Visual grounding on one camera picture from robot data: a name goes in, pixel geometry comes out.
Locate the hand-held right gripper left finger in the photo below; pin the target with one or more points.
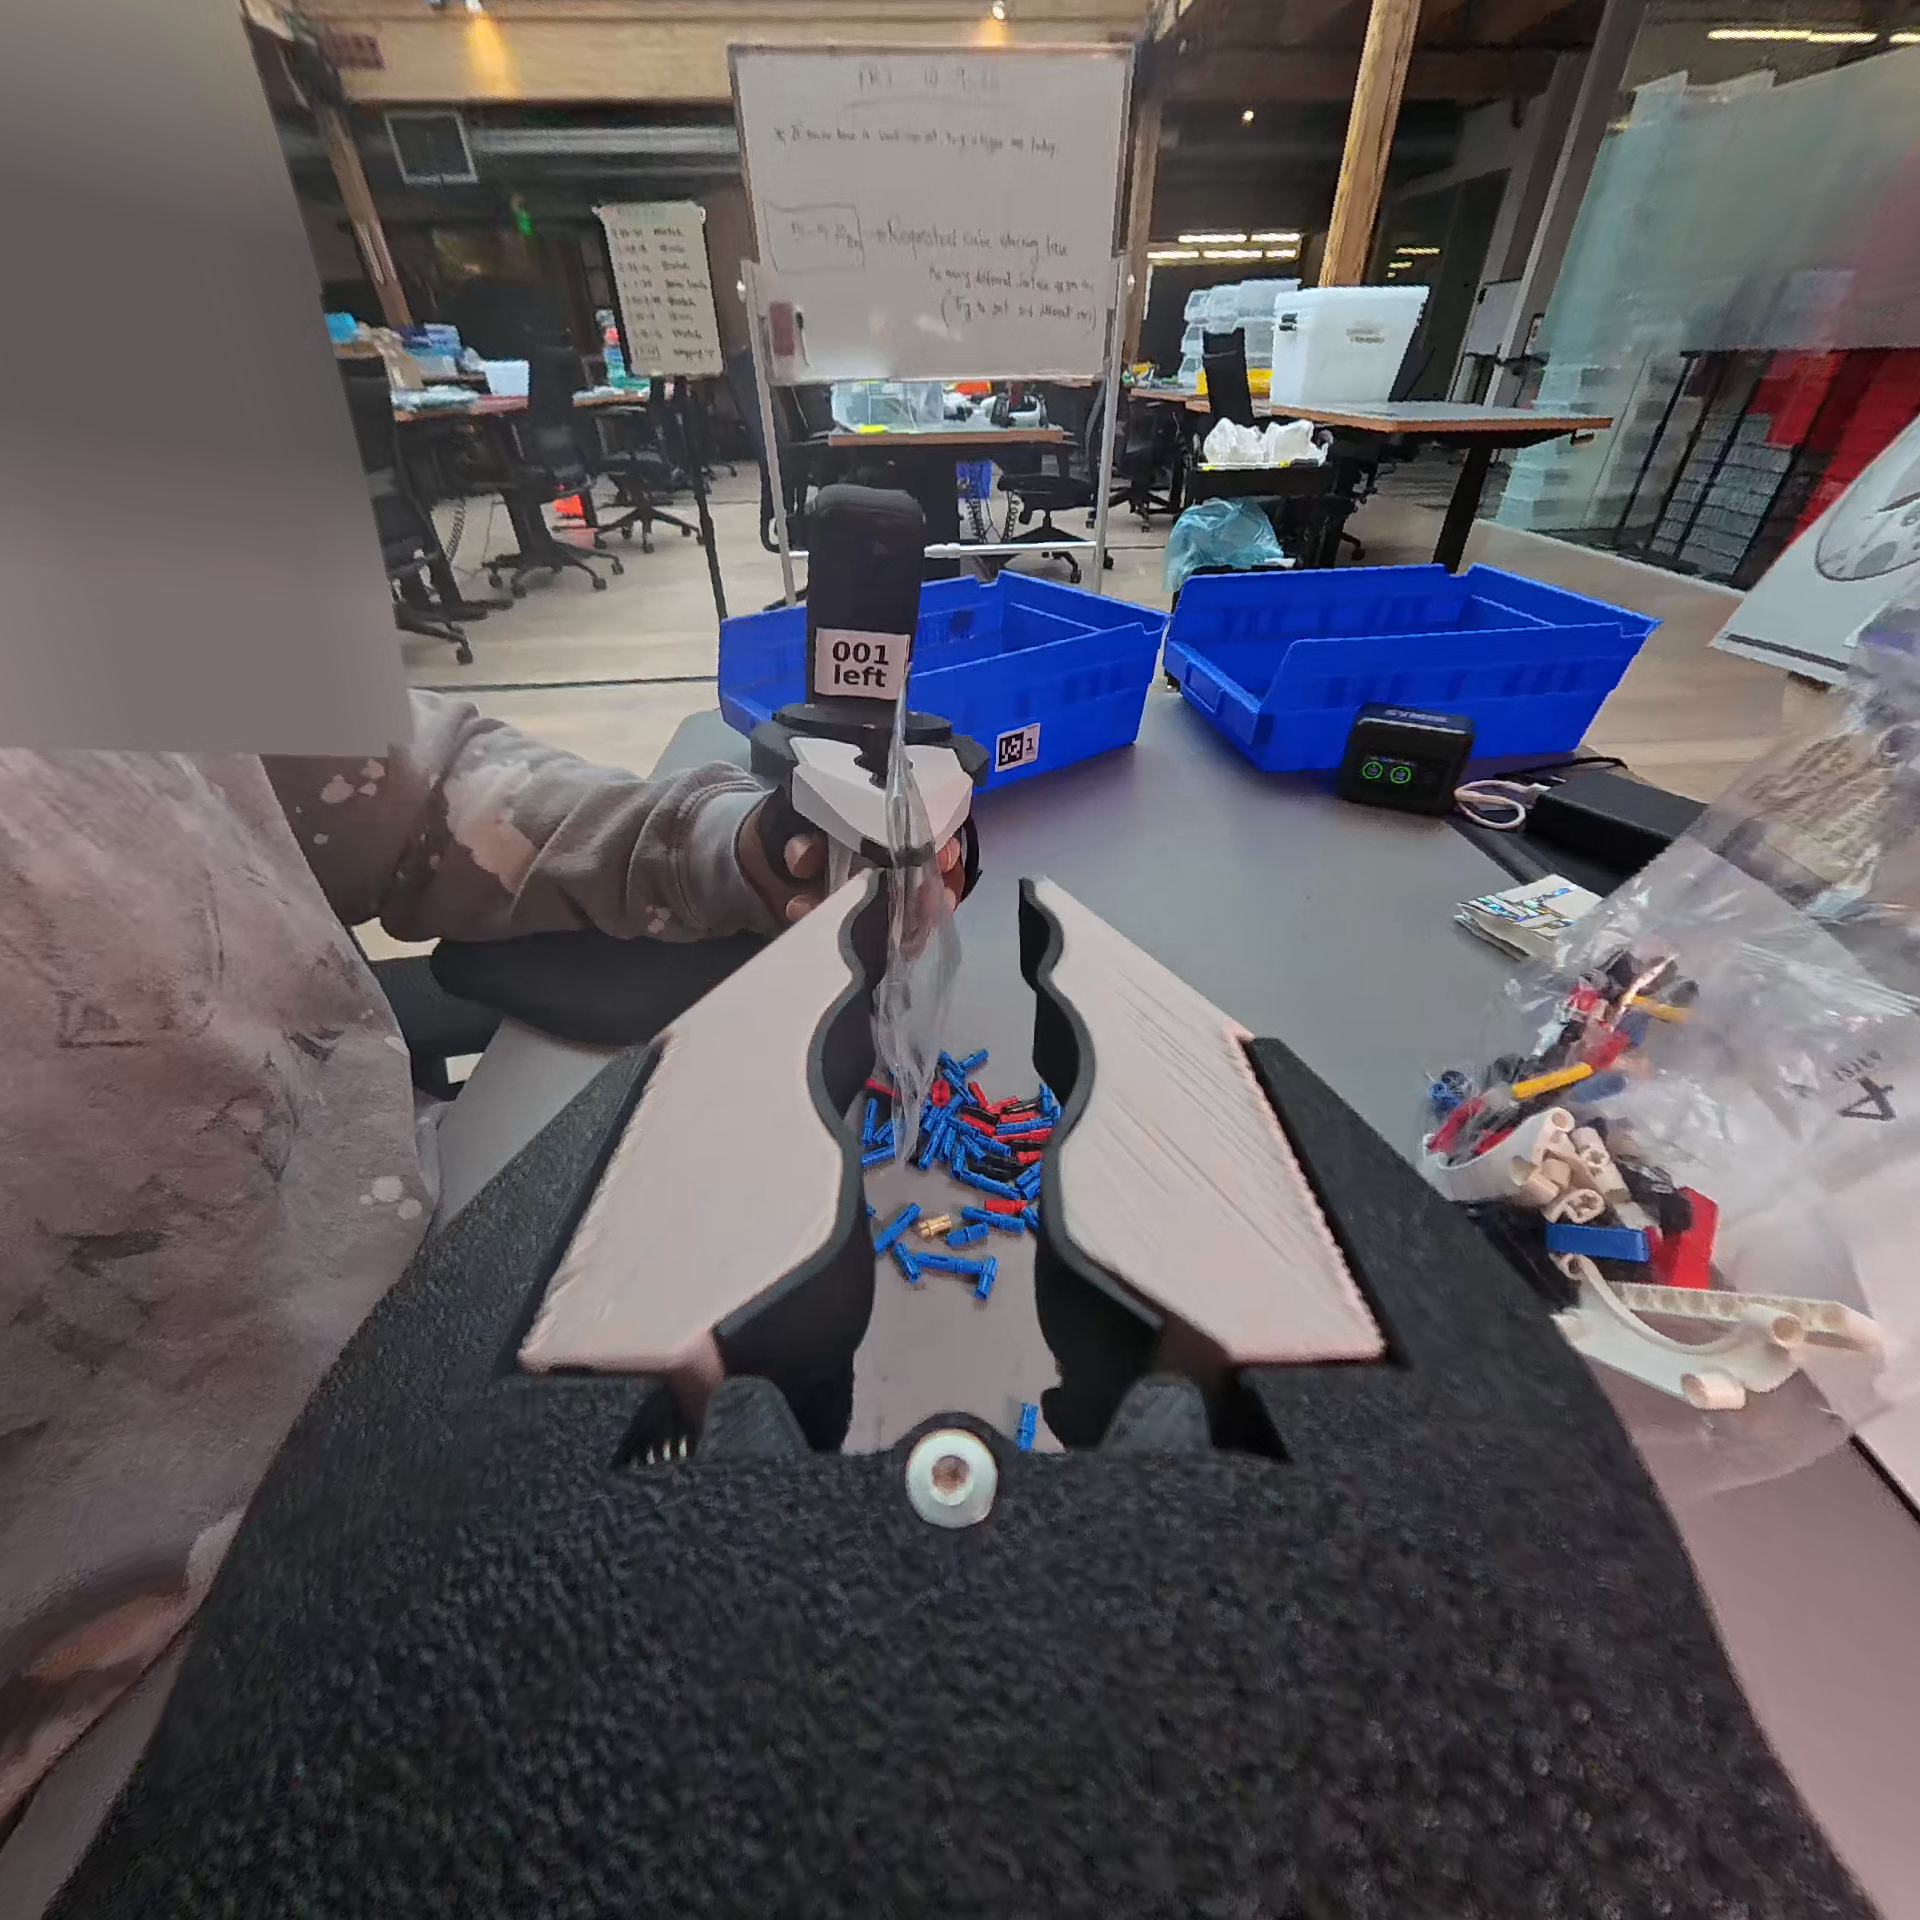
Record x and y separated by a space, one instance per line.
704 1184

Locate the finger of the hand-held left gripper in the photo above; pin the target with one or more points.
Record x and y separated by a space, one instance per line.
937 798
836 802

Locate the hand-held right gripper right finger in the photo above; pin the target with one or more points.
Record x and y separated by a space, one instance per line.
1200 1184

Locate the clear plastic bag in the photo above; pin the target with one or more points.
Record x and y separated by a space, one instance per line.
914 990

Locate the pile of small toy pins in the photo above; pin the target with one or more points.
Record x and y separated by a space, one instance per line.
961 1155

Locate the person's left forearm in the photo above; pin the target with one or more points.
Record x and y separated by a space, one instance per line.
524 856

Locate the grey desk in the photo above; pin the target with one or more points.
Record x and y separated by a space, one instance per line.
1243 879

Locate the person's left hand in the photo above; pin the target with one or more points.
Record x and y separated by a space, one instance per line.
796 885

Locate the blue plastic bin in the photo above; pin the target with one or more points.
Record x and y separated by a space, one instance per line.
1410 661
1019 661

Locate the black chair armrest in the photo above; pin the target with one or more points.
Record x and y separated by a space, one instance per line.
600 983

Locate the black office chair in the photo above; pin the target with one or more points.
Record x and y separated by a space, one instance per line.
547 480
405 557

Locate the teal plastic bag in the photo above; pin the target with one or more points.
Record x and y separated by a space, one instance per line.
1223 541

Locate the small handwritten whiteboard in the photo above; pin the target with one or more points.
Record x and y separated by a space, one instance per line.
660 283

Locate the large whiteboard on stand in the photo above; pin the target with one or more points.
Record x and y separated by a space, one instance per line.
930 211

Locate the printed instruction booklet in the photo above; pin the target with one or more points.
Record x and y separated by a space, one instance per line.
1530 914

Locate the black device with green display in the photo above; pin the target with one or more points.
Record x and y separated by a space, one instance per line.
1401 757

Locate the plastic bag of building pieces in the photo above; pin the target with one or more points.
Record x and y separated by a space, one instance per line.
1680 1109

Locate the person's torso in mottled sweatshirt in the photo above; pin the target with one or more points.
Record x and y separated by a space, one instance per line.
195 1201

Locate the white storage box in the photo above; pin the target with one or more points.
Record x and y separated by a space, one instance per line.
1346 342

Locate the black power adapter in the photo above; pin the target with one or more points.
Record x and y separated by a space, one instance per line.
1611 822

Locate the wooden table with black legs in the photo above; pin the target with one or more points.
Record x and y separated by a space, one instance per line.
1441 427

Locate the wooden pillar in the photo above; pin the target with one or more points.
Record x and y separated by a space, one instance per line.
1372 136

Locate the white printed poster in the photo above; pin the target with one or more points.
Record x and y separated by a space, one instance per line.
1839 557

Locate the red storage shelves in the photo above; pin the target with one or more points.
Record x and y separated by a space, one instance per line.
1799 451

